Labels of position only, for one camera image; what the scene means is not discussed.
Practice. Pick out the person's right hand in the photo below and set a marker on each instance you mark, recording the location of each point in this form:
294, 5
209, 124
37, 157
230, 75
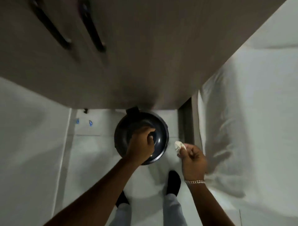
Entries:
194, 165

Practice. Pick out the person's left hand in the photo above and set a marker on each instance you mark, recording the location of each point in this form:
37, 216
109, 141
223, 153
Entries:
139, 149

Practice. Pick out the person's left fingers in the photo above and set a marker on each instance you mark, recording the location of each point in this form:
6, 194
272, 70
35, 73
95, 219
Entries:
146, 132

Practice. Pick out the person's right thumb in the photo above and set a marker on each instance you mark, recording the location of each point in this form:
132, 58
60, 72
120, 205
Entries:
182, 155

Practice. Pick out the white tissue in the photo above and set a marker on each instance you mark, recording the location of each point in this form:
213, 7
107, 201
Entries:
179, 146

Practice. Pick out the black round trash bin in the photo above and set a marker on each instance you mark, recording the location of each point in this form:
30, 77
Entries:
160, 130

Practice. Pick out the person's right forearm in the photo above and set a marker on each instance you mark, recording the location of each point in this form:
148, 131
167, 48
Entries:
207, 204

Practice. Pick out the person's left forearm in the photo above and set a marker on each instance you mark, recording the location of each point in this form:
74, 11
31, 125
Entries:
93, 198

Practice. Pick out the person's black right shoe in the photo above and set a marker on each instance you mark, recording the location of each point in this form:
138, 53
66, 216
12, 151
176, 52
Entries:
174, 182

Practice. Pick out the person's black shoe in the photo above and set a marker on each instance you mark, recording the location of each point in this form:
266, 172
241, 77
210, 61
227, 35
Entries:
122, 199
174, 182

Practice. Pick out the small blue scrap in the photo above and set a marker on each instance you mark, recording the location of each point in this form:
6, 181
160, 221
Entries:
90, 123
77, 121

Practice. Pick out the person's right grey trouser leg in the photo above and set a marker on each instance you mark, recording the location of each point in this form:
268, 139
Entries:
173, 211

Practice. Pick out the person's grey trouser leg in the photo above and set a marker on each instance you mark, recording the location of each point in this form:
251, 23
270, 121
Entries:
173, 211
123, 216

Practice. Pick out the small black cabinet foot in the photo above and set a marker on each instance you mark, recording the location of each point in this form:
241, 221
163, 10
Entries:
85, 111

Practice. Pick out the person's black left shoe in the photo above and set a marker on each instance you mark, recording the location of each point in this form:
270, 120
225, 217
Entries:
122, 199

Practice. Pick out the brown wooden cabinet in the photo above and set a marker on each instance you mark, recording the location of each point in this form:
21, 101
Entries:
151, 51

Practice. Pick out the white bed sheet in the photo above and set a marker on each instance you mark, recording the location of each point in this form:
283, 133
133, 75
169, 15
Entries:
256, 116

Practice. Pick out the person's left grey trouser leg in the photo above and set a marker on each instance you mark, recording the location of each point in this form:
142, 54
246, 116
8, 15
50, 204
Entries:
123, 216

